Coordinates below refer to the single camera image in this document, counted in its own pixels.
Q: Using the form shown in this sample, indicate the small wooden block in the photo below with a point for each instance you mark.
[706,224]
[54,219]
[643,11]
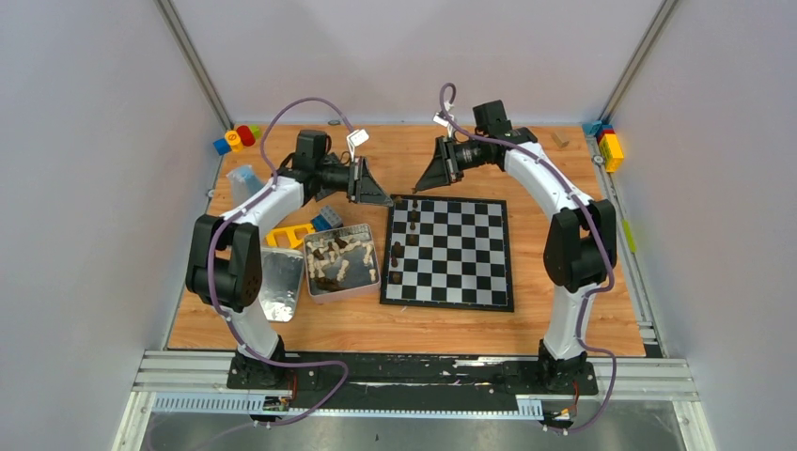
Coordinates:
[560,139]

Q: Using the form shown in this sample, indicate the stacked coloured bricks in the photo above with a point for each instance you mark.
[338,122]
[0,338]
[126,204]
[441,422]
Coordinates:
[608,143]

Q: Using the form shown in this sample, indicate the yellow plastic frame piece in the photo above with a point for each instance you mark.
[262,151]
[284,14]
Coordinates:
[291,236]

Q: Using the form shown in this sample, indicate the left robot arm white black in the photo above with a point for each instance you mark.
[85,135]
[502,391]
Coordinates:
[224,266]

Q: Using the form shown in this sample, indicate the coloured toy blocks cluster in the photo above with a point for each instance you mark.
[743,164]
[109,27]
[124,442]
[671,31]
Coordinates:
[236,140]

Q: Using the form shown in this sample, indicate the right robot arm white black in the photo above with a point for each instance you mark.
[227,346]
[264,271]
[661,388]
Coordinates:
[580,252]

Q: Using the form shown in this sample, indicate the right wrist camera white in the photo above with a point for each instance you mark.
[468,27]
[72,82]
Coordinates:
[444,118]

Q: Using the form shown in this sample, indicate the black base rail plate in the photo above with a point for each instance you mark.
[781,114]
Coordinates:
[406,382]

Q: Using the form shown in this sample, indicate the blue lego brick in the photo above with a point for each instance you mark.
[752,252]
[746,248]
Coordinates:
[326,219]

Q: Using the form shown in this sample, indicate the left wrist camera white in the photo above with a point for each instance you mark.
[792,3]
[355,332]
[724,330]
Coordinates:
[357,138]

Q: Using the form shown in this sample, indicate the aluminium frame rail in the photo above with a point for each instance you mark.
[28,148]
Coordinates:
[180,400]

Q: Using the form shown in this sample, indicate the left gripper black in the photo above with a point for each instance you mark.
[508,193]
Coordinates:
[358,181]

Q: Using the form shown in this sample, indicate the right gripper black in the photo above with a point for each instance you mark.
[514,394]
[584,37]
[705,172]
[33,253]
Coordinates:
[445,168]

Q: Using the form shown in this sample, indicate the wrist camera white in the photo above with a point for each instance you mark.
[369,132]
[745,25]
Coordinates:
[357,138]
[444,118]

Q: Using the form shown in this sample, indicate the silver tin lid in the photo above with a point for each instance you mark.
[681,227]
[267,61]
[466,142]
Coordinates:
[282,277]

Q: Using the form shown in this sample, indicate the pink tin box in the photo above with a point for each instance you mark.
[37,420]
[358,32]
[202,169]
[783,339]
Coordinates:
[341,263]

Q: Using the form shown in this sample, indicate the folding chess board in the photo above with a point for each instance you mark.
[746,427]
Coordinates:
[457,256]

